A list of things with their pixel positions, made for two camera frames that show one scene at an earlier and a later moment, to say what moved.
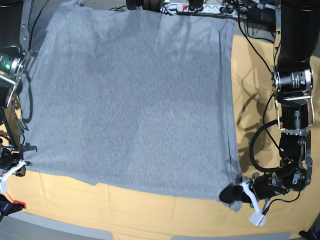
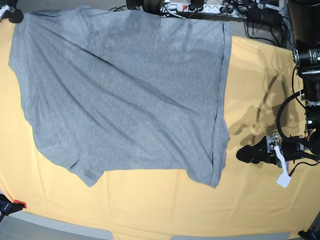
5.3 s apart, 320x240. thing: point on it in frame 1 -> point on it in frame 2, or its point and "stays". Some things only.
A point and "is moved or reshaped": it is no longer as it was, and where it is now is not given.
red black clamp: [7, 208] stays
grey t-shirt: [132, 98] is moved or reshaped
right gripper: [265, 186] -> [293, 147]
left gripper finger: [21, 171] -> [16, 17]
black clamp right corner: [313, 233] stays
